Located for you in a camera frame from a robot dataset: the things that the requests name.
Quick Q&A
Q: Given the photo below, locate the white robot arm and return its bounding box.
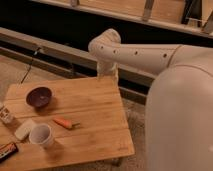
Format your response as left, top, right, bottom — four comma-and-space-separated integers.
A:
88, 29, 213, 171

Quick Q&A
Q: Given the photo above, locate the orange toy carrot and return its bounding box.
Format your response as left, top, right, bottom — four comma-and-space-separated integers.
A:
53, 118, 78, 129

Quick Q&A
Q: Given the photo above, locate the wooden table board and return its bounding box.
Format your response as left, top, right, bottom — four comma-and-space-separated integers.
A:
0, 77, 134, 171

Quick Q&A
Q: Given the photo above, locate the dark purple bowl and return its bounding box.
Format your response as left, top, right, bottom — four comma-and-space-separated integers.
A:
26, 87, 52, 108

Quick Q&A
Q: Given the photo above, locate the white rectangular sponge block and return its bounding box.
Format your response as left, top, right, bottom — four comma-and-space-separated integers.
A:
14, 119, 36, 141

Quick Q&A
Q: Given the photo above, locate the dark candy bar wrapper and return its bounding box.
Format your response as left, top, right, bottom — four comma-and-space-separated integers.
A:
0, 142, 18, 163

